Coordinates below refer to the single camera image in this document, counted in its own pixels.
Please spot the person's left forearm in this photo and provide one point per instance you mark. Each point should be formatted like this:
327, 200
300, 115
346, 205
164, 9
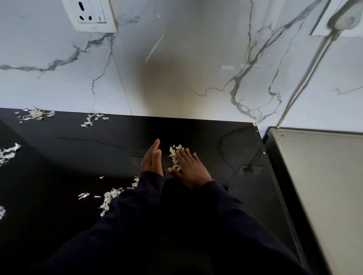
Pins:
113, 226

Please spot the person's left hand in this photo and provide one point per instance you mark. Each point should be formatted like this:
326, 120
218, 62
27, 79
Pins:
153, 161

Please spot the person's right forearm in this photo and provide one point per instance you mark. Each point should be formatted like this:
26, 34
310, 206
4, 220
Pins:
241, 235

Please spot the person's right hand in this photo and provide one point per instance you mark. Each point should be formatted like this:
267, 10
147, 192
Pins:
191, 172

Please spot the white wall socket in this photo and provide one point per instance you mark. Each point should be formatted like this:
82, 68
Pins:
323, 25
89, 14

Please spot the white plug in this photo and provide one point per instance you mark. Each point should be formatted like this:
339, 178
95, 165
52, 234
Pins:
344, 17

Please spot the white vegetable peels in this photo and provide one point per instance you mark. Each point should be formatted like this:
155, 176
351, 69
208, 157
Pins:
109, 198

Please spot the silver dishwasher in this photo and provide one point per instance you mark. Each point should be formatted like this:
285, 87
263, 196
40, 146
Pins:
326, 184

